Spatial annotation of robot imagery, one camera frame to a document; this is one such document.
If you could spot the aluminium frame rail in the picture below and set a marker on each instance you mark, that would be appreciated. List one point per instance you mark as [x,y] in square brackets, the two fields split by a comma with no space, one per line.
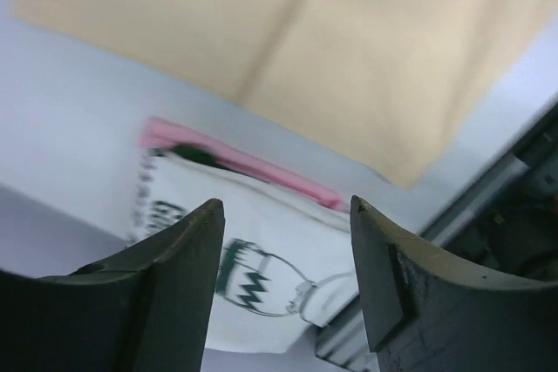
[342,342]

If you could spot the pink folded shirt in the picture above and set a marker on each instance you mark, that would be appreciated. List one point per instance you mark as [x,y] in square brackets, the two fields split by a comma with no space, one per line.
[159,133]

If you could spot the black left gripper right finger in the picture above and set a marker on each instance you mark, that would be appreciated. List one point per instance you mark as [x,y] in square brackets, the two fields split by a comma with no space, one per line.
[426,309]

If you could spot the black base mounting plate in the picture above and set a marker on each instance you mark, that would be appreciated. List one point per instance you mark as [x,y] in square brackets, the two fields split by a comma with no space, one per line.
[516,233]

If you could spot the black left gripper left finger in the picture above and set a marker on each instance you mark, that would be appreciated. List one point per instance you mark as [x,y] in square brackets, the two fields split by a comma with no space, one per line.
[145,308]

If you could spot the cream yellow t shirt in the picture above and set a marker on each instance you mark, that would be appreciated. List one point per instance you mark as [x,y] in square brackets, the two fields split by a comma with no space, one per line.
[384,82]

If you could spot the white printed folded shirt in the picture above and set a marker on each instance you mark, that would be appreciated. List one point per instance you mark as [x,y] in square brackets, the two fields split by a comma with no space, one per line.
[286,262]

